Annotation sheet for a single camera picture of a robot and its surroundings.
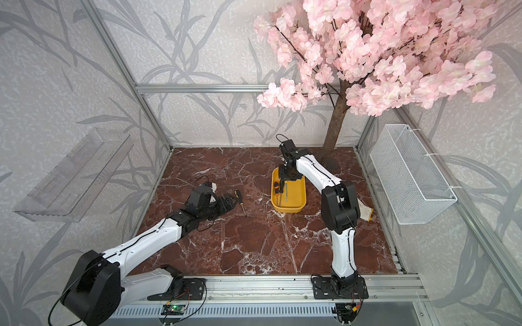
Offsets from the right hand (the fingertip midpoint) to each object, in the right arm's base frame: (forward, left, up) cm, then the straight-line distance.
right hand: (284, 175), depth 96 cm
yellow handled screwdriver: (-1, +1, -8) cm, 8 cm away
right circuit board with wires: (-52, -21, -14) cm, 58 cm away
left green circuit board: (-52, +41, -10) cm, 67 cm away
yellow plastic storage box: (-5, -6, -10) cm, 12 cm away
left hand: (-16, +22, +2) cm, 27 cm away
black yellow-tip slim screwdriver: (-7, -1, -3) cm, 7 cm away
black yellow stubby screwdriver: (-6, +22, -8) cm, 24 cm away
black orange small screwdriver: (-3, +4, -9) cm, 10 cm away
